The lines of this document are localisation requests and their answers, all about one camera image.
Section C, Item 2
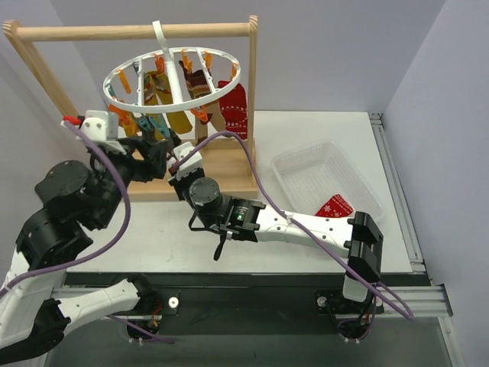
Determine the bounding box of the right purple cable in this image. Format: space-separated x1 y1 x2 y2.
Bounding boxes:
175 130 416 320

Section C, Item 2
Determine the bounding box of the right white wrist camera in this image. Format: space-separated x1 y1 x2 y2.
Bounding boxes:
167 141 202 180

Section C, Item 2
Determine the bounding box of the white round clip hanger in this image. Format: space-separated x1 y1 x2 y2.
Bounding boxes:
102 21 241 114

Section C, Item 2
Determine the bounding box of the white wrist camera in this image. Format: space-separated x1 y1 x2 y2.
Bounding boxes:
167 141 202 180
61 110 118 142

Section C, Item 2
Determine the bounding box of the red snowflake sock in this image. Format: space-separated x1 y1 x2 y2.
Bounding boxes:
315 193 355 218

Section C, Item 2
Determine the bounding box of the white plastic basket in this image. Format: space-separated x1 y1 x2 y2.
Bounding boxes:
271 140 384 222

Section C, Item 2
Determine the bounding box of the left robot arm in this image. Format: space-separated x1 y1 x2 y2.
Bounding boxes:
1 135 180 364

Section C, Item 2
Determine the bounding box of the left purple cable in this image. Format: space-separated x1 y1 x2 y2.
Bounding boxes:
0 119 133 299

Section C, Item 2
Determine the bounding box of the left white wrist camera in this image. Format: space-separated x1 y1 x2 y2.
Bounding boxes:
61 110 118 142

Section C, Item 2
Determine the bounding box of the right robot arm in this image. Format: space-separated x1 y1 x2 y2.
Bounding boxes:
169 171 384 312

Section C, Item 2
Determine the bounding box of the red white patterned sock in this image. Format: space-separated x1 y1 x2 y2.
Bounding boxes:
218 83 248 140

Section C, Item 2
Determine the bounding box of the wooden hanger rack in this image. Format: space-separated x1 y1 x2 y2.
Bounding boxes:
2 15 258 202

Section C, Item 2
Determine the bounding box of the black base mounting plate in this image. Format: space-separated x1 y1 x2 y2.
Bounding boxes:
64 271 383 337

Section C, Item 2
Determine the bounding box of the mustard yellow sock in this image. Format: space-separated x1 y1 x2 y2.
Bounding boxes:
144 70 193 135

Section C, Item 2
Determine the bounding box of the purple cable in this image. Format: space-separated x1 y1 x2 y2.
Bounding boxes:
175 130 416 320
0 119 133 299

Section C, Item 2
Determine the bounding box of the maroon striped beige sock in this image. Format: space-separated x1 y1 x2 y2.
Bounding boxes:
179 60 225 144

